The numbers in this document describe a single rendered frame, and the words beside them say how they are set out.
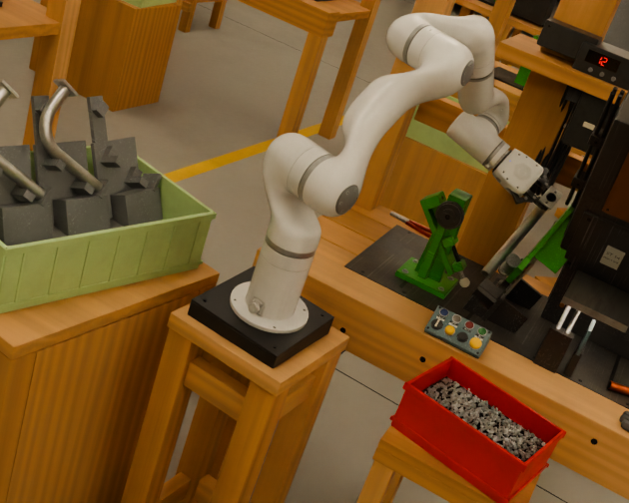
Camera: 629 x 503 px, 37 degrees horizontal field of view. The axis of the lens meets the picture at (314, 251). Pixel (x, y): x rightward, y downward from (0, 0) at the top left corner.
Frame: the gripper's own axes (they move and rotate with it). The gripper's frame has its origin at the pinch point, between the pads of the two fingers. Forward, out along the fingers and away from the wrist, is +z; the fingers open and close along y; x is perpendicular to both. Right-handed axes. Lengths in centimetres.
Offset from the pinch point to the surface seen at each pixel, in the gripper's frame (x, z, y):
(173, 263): 8, -60, -78
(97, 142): 2, -95, -69
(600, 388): 1, 41, -30
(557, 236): -7.5, 7.9, -9.5
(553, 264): -3.0, 12.2, -14.2
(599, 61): -11.0, -13.5, 34.3
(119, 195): 7, -83, -74
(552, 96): 7.3, -17.0, 28.4
